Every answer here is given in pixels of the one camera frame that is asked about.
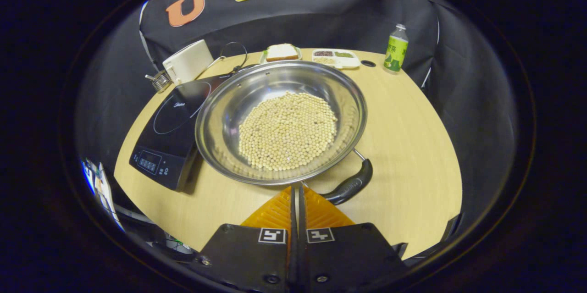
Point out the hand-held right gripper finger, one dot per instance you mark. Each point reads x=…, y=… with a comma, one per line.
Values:
x=291, y=256
x=302, y=256

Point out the pile of soybeans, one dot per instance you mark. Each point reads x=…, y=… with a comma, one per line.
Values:
x=286, y=132

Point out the black induction cooktop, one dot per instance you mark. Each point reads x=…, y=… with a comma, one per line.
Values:
x=169, y=141

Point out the stainless steel pot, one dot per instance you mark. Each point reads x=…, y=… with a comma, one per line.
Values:
x=275, y=80

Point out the white divided dish with beans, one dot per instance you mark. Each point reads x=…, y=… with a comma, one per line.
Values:
x=335, y=60

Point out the white and blue clutter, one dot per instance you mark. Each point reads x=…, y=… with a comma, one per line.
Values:
x=103, y=192

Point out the small rectangular plate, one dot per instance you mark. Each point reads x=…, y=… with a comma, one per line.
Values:
x=263, y=58

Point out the white bread sandwich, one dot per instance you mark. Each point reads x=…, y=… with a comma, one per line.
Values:
x=282, y=51

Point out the white toaster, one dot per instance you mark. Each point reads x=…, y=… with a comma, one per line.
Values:
x=188, y=61

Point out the green label drink bottle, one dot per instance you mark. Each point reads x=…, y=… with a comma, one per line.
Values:
x=395, y=52

